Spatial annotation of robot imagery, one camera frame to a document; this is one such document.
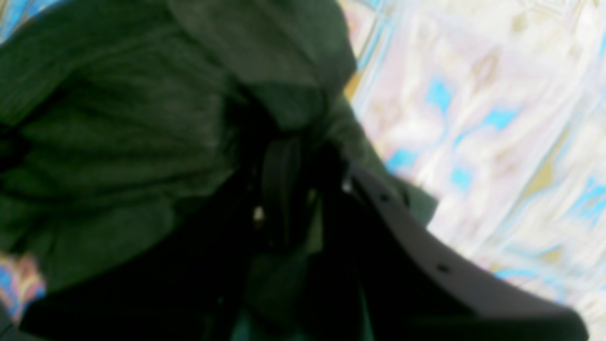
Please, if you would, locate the dark green long-sleeve shirt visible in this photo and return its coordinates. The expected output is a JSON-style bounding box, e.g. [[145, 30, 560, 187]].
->
[[1, 0, 437, 341]]

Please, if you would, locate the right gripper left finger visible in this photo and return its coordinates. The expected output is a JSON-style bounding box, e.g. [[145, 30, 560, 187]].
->
[[19, 138, 303, 341]]

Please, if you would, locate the patterned pastel tablecloth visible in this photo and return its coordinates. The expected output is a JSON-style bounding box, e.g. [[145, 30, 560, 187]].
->
[[1, 0, 605, 341]]

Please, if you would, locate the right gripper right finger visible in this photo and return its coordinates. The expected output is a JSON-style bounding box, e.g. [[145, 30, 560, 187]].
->
[[322, 143, 588, 341]]

